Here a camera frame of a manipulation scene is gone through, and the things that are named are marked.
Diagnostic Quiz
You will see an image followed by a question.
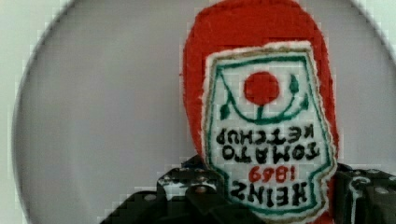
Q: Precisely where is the red plush ketchup bottle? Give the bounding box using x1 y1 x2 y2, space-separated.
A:
182 0 338 224

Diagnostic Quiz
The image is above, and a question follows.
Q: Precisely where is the grey round plate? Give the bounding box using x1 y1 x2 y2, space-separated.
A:
13 0 395 224

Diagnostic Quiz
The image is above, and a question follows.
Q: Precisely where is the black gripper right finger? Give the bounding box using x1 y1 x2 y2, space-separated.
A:
333 163 396 224

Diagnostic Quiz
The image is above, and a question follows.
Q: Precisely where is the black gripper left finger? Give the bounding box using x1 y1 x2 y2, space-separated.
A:
100 156 265 224

